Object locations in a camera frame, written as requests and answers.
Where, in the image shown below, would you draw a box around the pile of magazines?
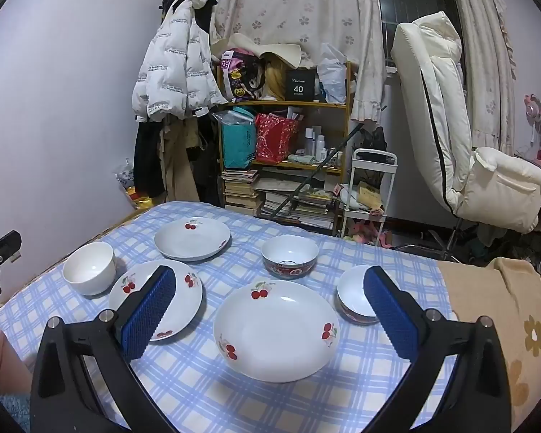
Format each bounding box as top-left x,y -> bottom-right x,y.
259,189 -> 337,231

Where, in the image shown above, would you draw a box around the blue plaid sheet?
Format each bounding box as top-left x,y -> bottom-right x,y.
0,201 -> 461,433

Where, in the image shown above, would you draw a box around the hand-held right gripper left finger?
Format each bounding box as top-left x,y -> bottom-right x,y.
29,265 -> 177,433

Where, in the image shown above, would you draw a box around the red patterned bowl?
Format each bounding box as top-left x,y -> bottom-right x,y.
336,264 -> 402,325
260,235 -> 320,279

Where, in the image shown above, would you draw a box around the colourful printed bag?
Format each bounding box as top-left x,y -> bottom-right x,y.
219,49 -> 264,102

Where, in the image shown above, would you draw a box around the red patterned bag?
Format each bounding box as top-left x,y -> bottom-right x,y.
255,113 -> 300,163

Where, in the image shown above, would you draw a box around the yellow and white plastic bag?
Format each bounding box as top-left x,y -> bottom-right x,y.
115,160 -> 151,210

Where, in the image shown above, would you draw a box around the white bowl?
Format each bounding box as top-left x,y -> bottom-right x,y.
63,241 -> 117,297

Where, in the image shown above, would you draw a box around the stack of books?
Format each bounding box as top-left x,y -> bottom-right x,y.
221,169 -> 260,217

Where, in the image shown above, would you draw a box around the dark hanging clothes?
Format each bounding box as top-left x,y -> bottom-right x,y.
133,117 -> 167,199

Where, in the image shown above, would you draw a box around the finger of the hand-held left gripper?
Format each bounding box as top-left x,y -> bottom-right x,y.
0,230 -> 22,266

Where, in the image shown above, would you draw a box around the white puffer jacket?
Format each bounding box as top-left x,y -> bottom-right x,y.
132,0 -> 228,122

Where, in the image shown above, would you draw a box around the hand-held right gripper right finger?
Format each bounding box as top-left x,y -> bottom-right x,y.
363,265 -> 512,433

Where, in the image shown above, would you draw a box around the wooden shelf unit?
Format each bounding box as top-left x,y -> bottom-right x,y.
216,61 -> 352,235

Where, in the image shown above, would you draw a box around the beige hanging clothes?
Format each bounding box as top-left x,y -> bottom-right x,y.
162,119 -> 195,203

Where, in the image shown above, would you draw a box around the pink desk fan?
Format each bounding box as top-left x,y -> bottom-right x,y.
525,94 -> 541,127

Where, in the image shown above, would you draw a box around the teal fuzzy cloth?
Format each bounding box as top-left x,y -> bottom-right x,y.
0,392 -> 31,433

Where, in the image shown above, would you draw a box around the white trolley cart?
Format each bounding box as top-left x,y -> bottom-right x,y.
340,148 -> 398,240

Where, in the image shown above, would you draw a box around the floral curtain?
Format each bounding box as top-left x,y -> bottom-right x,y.
446,0 -> 519,154
214,0 -> 388,122

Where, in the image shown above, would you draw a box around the white padded chair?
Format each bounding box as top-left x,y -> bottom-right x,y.
391,10 -> 541,262

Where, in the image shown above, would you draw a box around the large white cherry plate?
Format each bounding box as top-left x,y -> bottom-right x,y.
213,280 -> 341,384

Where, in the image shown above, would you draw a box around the person's left forearm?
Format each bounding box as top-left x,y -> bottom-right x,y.
0,313 -> 33,400

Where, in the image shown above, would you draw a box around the cream folded cloth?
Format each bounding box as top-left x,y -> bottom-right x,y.
228,34 -> 314,70

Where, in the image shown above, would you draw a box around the brown floral blanket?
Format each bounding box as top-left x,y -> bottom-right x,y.
437,257 -> 541,433

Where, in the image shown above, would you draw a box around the pink plush toy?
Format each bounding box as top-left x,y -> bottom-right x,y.
347,221 -> 391,249

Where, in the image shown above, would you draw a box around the black box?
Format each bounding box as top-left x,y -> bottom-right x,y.
285,69 -> 318,101

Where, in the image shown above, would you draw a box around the long thin pole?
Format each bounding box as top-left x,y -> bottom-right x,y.
269,124 -> 362,220

